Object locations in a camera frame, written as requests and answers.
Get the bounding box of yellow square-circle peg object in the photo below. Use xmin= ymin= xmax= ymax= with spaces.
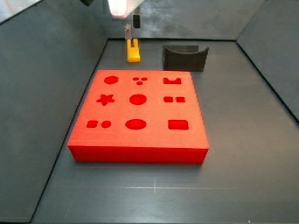
xmin=125 ymin=38 xmax=141 ymax=63

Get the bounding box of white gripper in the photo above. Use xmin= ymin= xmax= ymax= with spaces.
xmin=107 ymin=0 xmax=144 ymax=39

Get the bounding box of black curved fixture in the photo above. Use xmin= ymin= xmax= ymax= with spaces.
xmin=163 ymin=45 xmax=209 ymax=72

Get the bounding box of red shape-sorter block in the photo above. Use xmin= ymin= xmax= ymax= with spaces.
xmin=68 ymin=70 xmax=209 ymax=165

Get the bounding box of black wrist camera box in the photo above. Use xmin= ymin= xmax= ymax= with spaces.
xmin=80 ymin=0 xmax=95 ymax=6

